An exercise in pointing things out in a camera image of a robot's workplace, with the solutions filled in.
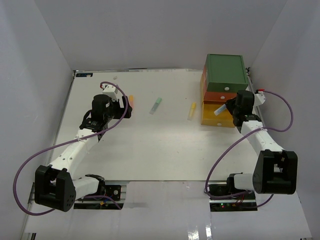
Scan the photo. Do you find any orange cap highlighter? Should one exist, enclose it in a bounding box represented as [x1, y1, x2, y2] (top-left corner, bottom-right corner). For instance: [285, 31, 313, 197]
[128, 95, 134, 109]

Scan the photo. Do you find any blue cap highlighter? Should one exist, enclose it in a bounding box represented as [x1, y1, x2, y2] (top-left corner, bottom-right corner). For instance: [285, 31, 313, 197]
[214, 104, 227, 116]

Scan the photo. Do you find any yellow drawer box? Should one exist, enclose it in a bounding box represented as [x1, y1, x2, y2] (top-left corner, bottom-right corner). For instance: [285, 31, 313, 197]
[200, 76, 237, 129]

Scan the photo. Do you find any green cap highlighter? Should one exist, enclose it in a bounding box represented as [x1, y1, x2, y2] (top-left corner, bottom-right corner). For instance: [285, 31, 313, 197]
[149, 97, 162, 115]

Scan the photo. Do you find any green drawer box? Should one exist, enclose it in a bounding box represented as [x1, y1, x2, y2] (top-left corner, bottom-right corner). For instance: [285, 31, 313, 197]
[203, 54, 249, 93]

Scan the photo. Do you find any orange drawer box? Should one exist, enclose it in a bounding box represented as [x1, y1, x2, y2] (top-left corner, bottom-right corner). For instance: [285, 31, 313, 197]
[200, 66, 237, 103]

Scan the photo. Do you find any yellow cap highlighter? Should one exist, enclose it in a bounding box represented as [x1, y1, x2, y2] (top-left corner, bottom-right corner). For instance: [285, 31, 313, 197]
[187, 102, 197, 121]

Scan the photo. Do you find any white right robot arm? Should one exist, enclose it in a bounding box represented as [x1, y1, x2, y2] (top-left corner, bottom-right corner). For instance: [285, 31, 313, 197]
[225, 90, 298, 200]

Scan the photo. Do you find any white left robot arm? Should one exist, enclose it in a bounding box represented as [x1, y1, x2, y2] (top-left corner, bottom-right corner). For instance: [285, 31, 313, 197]
[34, 94, 132, 212]

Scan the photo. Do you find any blue label sticker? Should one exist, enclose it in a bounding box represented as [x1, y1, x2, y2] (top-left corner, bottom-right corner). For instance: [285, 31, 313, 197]
[75, 72, 93, 78]

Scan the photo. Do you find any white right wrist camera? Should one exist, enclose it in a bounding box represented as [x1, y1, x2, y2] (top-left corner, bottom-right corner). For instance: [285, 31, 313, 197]
[253, 89, 266, 108]

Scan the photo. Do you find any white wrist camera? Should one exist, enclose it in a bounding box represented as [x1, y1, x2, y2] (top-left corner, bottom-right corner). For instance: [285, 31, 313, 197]
[253, 89, 266, 108]
[100, 83, 118, 102]

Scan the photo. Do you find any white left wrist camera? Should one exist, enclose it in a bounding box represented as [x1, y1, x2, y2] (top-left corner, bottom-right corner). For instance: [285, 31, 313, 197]
[100, 83, 118, 102]

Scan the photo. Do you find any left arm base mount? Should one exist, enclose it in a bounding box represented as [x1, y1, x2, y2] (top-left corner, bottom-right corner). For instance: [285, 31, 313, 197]
[73, 184, 127, 210]

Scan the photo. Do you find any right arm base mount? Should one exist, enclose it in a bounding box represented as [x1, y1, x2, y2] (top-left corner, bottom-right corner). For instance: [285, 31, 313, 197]
[204, 182, 258, 212]

